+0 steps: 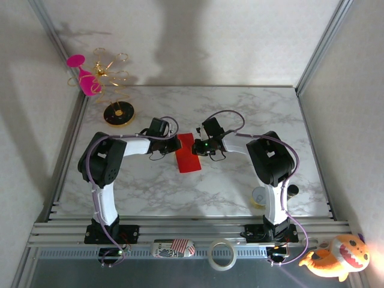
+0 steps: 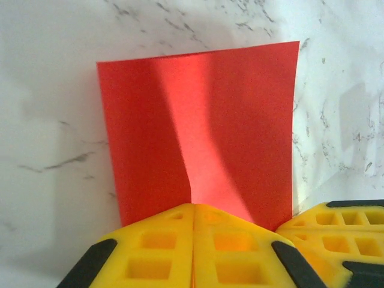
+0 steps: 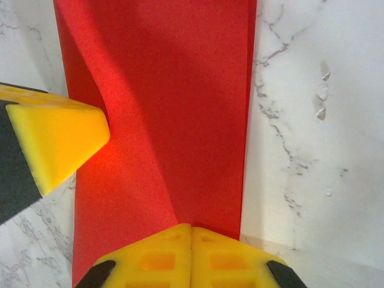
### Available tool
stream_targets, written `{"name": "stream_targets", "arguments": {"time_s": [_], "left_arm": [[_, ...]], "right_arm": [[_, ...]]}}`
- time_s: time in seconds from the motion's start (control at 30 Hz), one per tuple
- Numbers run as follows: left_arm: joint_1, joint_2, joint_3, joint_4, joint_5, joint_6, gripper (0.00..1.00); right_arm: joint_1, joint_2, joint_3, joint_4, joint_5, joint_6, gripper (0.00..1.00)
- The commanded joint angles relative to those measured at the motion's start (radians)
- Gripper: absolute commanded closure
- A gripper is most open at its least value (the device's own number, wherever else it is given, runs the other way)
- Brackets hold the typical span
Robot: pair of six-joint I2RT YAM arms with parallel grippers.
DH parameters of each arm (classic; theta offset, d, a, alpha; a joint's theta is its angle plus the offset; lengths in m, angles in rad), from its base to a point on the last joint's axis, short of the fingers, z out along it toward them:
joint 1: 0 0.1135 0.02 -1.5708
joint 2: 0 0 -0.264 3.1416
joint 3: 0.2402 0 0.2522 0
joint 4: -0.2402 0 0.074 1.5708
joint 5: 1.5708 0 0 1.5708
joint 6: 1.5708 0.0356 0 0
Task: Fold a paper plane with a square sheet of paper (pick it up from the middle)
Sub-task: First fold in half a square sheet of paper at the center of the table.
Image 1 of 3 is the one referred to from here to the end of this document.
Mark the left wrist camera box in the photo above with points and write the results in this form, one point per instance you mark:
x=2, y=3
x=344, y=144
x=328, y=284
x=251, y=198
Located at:
x=159, y=126

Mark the small circuit board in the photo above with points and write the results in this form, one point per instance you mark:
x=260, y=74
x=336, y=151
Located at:
x=277, y=252
x=112, y=253

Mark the yellow tin can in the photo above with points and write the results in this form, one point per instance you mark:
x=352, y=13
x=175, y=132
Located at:
x=258, y=196

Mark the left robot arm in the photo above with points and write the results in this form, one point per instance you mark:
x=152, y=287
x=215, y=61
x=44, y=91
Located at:
x=103, y=162

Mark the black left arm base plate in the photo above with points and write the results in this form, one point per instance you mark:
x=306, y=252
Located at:
x=129, y=234

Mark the clear tape roll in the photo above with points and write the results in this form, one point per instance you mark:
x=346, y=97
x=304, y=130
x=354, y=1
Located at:
x=211, y=258

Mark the pink plastic wine glass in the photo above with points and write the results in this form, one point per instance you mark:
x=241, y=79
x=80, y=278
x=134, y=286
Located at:
x=85, y=82

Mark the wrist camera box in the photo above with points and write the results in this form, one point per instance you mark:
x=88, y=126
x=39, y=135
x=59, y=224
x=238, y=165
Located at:
x=159, y=126
x=213, y=127

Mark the red paper sheet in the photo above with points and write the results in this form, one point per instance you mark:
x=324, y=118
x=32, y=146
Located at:
x=187, y=160

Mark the red white striped pouch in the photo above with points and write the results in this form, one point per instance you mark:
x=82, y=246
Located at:
x=174, y=248

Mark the aluminium table side rail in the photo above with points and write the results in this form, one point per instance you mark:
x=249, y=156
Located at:
x=67, y=156
x=318, y=165

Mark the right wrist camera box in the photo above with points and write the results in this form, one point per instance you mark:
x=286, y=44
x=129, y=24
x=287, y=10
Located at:
x=213, y=127

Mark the orange plush toy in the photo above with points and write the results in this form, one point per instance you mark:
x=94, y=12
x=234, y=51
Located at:
x=339, y=258

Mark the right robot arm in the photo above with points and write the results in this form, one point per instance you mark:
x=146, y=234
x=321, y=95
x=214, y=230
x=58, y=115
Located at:
x=270, y=159

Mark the aluminium rail frame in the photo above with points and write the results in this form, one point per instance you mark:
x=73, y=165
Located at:
x=192, y=232

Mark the small black cup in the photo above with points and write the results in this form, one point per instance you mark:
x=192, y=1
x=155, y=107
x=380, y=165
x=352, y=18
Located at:
x=293, y=190

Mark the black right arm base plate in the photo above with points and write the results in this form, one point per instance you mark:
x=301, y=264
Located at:
x=253, y=233

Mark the aluminium frame corner post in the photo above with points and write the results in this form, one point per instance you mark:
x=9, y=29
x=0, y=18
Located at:
x=57, y=42
x=324, y=42

